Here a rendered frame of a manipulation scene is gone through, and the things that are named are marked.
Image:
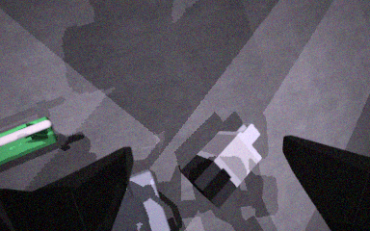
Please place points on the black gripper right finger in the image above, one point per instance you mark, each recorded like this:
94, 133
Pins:
336, 180

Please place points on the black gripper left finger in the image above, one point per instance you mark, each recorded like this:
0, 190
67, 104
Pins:
88, 199

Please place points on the white pin with red cap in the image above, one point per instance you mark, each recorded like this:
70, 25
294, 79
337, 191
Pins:
24, 132

